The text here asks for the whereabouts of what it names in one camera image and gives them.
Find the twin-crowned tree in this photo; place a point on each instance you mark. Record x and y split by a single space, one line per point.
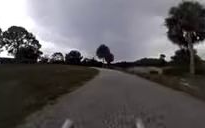
104 53

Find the row of distant trees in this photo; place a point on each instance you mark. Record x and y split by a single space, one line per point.
73 57

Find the grey asphalt path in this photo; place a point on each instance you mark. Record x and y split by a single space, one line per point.
120 100

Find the distant treeline beyond water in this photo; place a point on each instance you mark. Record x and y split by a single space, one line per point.
146 61

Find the small bush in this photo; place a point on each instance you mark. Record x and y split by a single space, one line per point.
153 72

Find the robot's own part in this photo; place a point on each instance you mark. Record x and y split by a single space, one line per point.
139 123
67 124

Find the dark grass field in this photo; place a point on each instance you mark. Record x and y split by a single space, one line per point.
30 86

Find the dark bushy tree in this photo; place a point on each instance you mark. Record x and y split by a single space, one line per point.
183 57

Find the broad dark tree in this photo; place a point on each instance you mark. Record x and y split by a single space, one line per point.
21 43

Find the grass verge beside water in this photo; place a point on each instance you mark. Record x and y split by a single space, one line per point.
186 84

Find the palm tree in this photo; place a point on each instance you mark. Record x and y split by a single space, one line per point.
189 23

